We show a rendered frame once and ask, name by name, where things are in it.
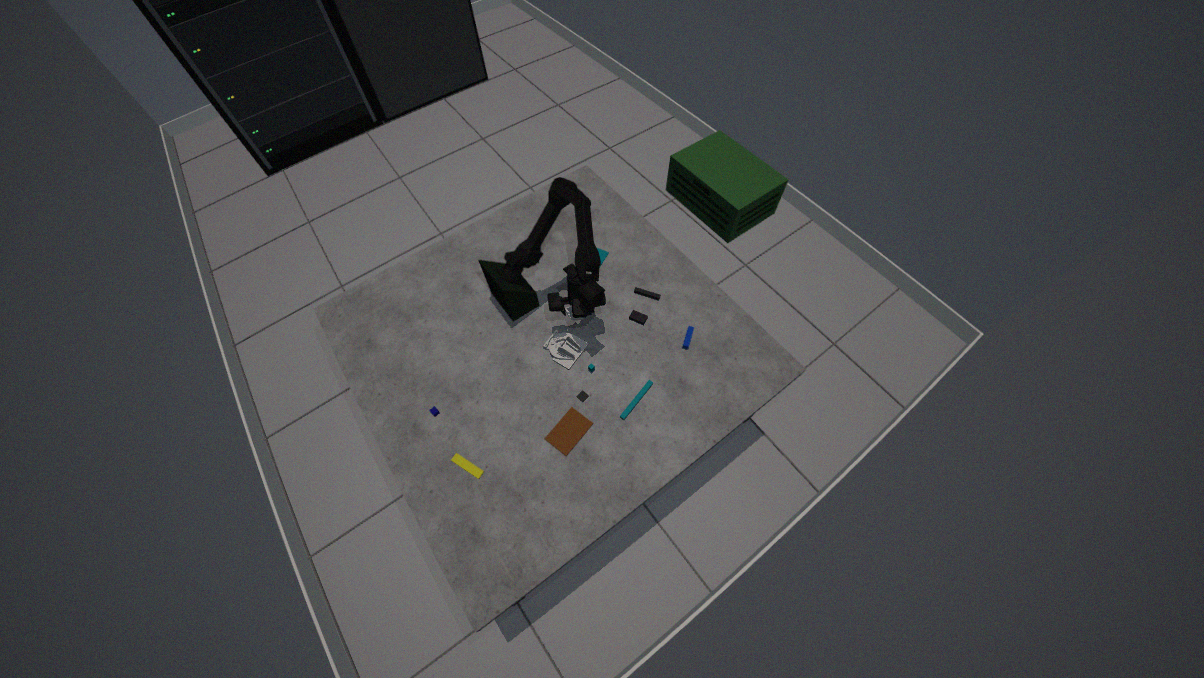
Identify brown flat rectangular plate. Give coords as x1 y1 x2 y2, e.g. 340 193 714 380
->
544 407 594 456

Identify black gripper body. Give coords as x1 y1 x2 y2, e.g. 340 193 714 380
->
547 289 606 312

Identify yellow flat bar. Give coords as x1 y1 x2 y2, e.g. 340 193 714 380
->
452 453 485 479

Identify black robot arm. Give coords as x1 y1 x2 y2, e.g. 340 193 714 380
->
498 177 604 318

